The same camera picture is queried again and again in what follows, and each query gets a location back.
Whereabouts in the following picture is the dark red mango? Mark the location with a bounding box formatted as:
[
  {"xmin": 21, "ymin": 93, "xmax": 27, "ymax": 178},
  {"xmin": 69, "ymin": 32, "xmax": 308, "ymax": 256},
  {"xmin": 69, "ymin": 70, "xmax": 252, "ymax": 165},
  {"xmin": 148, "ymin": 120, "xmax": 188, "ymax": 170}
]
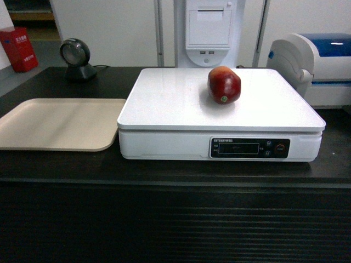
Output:
[{"xmin": 207, "ymin": 66, "xmax": 241, "ymax": 105}]

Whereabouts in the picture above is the black checkout counter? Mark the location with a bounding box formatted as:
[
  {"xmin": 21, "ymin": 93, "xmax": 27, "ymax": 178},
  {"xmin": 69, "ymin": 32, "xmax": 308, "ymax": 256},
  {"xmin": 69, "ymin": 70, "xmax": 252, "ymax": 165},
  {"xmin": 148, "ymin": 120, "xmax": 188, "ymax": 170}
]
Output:
[{"xmin": 0, "ymin": 65, "xmax": 351, "ymax": 263}]

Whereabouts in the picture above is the white blue label printer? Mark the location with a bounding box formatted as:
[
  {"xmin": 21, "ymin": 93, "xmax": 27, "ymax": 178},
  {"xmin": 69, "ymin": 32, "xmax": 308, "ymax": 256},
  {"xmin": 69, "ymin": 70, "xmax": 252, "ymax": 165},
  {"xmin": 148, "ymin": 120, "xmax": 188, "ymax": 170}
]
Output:
[{"xmin": 267, "ymin": 33, "xmax": 350, "ymax": 108}]

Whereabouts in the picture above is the black barcode scanner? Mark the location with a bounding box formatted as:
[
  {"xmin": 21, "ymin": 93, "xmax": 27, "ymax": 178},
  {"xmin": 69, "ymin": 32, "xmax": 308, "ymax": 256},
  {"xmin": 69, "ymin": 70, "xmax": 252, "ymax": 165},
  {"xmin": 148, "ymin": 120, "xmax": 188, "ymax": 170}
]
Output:
[{"xmin": 60, "ymin": 38, "xmax": 97, "ymax": 82}]

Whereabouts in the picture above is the red fire extinguisher box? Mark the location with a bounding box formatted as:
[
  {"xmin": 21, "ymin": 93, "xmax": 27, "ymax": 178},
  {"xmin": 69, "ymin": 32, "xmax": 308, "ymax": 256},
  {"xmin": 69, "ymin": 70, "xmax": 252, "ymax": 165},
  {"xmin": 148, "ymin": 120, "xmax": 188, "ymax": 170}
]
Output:
[{"xmin": 1, "ymin": 27, "xmax": 38, "ymax": 73}]

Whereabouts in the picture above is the white checkout scale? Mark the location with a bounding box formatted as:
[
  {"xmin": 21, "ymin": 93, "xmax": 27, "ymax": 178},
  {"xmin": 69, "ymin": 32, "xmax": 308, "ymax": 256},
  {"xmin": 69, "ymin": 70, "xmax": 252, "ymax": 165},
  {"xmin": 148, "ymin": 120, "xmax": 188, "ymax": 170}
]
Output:
[{"xmin": 117, "ymin": 68, "xmax": 326, "ymax": 162}]

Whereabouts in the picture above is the white receipt printer kiosk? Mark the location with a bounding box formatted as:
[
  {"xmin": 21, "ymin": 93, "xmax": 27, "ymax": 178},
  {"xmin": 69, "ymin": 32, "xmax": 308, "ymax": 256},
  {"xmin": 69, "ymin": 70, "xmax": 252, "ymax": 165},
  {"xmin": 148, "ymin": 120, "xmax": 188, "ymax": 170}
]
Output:
[{"xmin": 173, "ymin": 0, "xmax": 246, "ymax": 68}]

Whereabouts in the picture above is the beige plastic tray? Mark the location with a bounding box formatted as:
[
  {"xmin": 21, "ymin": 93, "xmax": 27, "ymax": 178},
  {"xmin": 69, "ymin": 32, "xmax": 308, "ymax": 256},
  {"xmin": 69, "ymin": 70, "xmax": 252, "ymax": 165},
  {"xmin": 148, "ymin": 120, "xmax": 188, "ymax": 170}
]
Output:
[{"xmin": 1, "ymin": 99, "xmax": 126, "ymax": 152}]

